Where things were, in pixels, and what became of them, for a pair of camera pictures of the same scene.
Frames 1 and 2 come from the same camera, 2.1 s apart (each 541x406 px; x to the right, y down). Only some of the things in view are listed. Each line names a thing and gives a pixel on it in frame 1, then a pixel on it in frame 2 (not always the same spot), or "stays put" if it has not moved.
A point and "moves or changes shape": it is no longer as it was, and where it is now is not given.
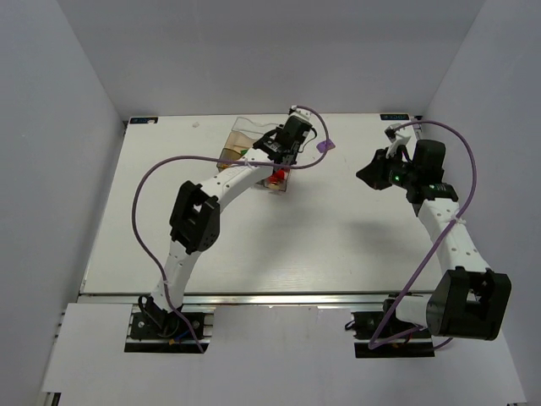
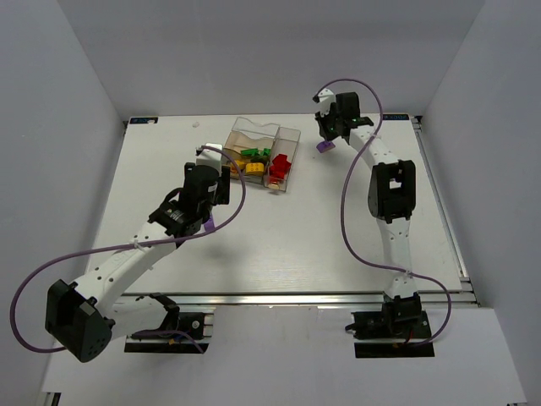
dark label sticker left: x=141 y=120 stays put
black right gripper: x=384 y=170 → x=325 y=129
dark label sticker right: x=394 y=116 stays put
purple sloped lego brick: x=325 y=145 stays put
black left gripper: x=280 y=158 → x=224 y=186
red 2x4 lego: x=278 y=175 moves or changes shape
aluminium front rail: x=262 y=299 stays put
